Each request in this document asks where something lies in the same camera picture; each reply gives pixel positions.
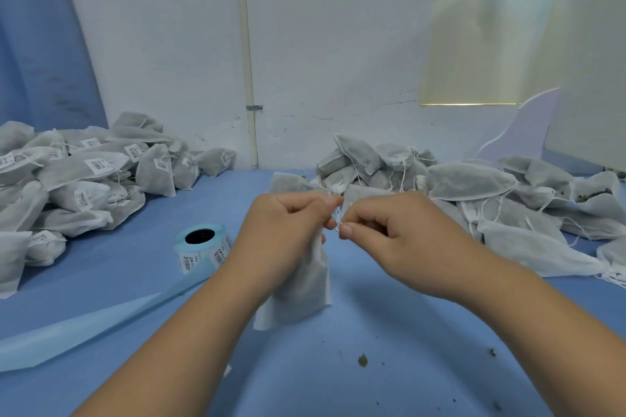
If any person's right hand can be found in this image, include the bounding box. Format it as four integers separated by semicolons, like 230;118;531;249
337;191;502;304

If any person's left hand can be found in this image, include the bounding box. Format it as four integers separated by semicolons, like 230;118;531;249
220;190;346;313

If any white drawstring pouch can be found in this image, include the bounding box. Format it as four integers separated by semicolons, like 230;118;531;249
252;199;346;332

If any pile of unlabelled herb bags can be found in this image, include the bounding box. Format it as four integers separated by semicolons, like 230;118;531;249
269;133;626;289

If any blue label roll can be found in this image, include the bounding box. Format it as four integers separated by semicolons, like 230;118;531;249
0;224;234;374

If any pile of labelled herb bags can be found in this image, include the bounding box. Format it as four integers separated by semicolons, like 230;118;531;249
0;111;238;300

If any person's right forearm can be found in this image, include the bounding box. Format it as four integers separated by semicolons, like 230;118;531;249
469;260;626;417

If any person's left forearm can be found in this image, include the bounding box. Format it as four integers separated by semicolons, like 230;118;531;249
73;280;260;417

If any white curved board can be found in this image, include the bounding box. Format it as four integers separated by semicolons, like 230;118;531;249
476;88;563;165

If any large beige panel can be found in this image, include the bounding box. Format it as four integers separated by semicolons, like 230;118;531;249
543;0;626;177

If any blue curtain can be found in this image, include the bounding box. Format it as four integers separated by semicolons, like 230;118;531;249
0;0;109;132

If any white wall pipe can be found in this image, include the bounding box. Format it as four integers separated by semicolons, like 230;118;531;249
235;0;261;171

